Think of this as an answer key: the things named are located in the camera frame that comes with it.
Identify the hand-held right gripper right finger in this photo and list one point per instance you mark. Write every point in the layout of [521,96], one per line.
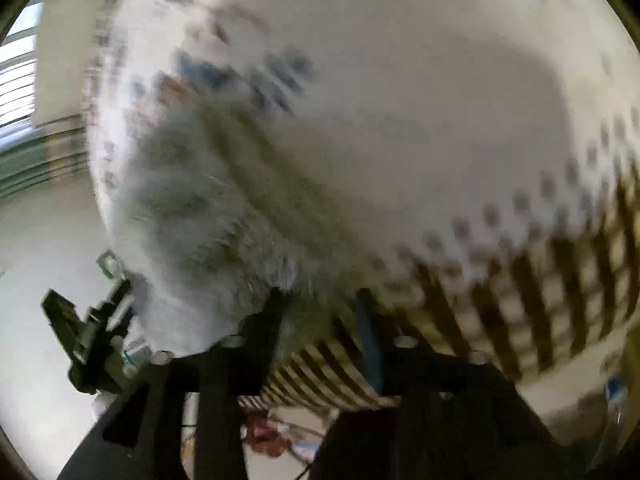
[371,355]

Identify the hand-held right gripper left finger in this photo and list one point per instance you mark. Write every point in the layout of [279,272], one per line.
[265,340]

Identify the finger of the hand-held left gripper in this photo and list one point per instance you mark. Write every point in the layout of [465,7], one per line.
[116,300]

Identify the grey fleece blanket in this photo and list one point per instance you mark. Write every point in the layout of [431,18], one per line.
[210,220]

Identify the red cloth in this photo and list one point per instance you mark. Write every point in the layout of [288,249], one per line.
[265,432]

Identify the teal striped curtain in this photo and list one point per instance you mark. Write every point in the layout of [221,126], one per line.
[40,160]

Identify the barred window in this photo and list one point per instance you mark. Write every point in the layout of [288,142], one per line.
[20,70]

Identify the bed with floral sheet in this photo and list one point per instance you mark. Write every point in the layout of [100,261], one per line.
[425,110]

